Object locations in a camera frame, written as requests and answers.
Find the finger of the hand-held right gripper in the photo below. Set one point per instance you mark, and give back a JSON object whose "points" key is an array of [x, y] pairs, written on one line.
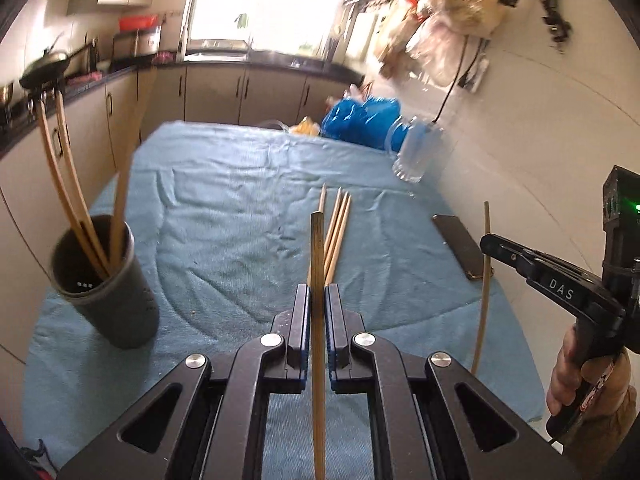
{"points": [[505, 252]]}

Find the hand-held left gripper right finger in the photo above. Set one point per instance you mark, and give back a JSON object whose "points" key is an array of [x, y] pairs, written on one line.
{"points": [[334, 340]]}

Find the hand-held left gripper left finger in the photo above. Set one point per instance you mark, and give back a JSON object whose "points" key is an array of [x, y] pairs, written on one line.
{"points": [[300, 340]]}

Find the dark grey utensil holder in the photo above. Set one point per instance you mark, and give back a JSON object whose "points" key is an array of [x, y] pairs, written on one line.
{"points": [[107, 300]]}

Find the person's right forearm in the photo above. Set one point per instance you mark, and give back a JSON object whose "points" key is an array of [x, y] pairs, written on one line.
{"points": [[595, 440]]}

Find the person's right hand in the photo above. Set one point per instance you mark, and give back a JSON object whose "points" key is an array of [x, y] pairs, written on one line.
{"points": [[562, 375]]}

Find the smartphone in brown case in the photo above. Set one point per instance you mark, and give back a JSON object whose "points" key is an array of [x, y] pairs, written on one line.
{"points": [[462, 247]]}

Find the clear glass mug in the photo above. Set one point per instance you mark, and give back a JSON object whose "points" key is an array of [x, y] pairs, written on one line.
{"points": [[417, 152]]}

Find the blue tablecloth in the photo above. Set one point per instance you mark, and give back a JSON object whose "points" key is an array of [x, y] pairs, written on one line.
{"points": [[225, 220]]}

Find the pale pink hanging bag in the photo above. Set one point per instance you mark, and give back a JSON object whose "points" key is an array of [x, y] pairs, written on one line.
{"points": [[440, 55]]}

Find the yellow plastic bag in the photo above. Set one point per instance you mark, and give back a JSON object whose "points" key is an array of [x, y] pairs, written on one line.
{"points": [[305, 127]]}

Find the white plastic bag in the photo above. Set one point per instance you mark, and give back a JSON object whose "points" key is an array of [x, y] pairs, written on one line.
{"points": [[352, 92]]}

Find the tan hanging plastic bag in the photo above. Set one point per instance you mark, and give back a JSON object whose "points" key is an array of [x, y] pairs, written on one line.
{"points": [[395, 40]]}

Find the black hanging tripod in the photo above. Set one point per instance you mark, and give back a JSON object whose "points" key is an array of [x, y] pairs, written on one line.
{"points": [[550, 10]]}

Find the white base cabinets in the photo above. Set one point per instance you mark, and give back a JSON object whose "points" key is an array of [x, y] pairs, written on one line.
{"points": [[215, 92]]}

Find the black kitchen countertop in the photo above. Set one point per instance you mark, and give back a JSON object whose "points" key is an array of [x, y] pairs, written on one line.
{"points": [[280, 57]]}

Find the green cloth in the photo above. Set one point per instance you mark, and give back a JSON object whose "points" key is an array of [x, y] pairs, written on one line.
{"points": [[242, 21]]}

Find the kitchen window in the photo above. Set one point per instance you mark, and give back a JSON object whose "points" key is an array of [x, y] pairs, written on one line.
{"points": [[260, 0]]}

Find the red plastic basin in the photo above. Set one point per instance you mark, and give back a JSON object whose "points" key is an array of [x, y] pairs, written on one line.
{"points": [[137, 22]]}

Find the gas stove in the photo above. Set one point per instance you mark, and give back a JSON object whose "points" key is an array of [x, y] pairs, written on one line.
{"points": [[20, 110]]}

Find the black wok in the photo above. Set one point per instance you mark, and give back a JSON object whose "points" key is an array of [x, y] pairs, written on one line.
{"points": [[45, 66]]}

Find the white wall socket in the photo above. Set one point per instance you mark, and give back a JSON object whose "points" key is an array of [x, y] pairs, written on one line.
{"points": [[475, 77]]}

